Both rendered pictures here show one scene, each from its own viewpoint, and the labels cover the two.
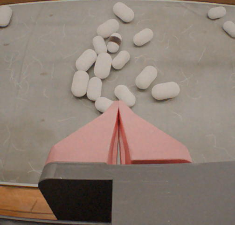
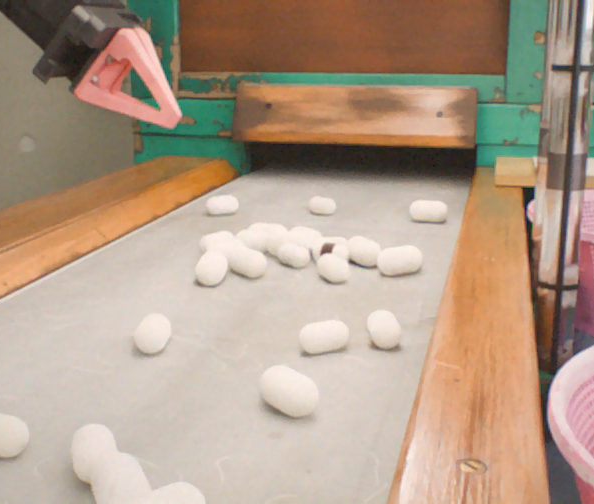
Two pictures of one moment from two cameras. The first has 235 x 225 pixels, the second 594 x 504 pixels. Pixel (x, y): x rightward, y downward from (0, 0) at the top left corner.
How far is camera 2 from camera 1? 71 cm
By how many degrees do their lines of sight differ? 80
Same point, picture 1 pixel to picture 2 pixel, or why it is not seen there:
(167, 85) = (215, 255)
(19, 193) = (145, 215)
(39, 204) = (122, 211)
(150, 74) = (244, 251)
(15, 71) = (321, 224)
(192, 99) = (179, 297)
